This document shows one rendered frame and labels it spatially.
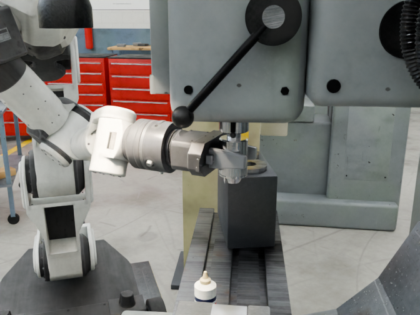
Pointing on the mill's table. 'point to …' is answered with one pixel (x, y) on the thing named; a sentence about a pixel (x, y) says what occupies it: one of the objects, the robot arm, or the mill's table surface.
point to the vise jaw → (194, 308)
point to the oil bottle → (205, 289)
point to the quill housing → (283, 80)
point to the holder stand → (249, 207)
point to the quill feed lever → (277, 10)
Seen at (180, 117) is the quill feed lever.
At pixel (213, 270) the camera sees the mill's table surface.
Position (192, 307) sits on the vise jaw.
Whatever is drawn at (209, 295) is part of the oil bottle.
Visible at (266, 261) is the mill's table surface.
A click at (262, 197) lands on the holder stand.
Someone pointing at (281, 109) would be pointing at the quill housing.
